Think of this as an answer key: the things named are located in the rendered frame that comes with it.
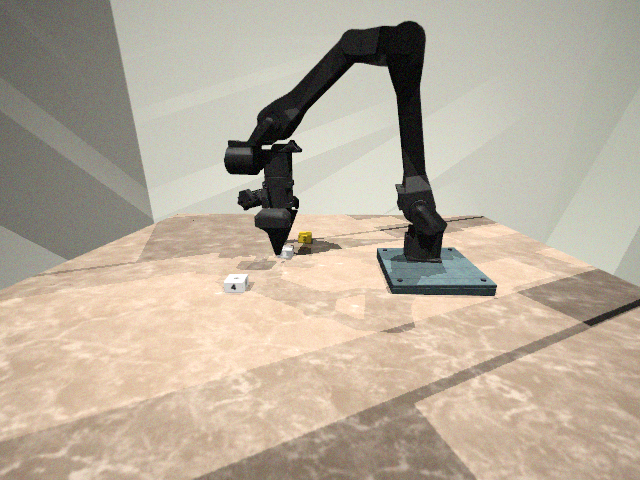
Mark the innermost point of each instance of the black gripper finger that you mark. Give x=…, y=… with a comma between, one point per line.
x=277, y=237
x=293, y=215

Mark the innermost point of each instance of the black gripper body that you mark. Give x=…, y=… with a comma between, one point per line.
x=281, y=201

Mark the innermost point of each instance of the yellow block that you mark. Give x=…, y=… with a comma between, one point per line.
x=305, y=237

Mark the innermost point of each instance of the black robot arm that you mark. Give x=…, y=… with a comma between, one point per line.
x=401, y=48

